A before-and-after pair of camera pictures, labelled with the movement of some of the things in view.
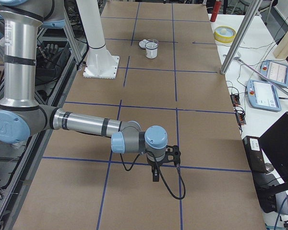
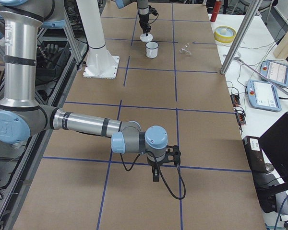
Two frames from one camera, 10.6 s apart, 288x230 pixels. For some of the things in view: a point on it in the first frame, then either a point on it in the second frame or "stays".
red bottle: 216,10 stays
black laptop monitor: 279,143 stays
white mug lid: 142,43 to 145,39
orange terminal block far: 235,99 stays
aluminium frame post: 250,15 stays
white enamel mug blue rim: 151,49 stays
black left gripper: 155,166 to 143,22
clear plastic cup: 152,43 to 185,49
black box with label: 254,153 stays
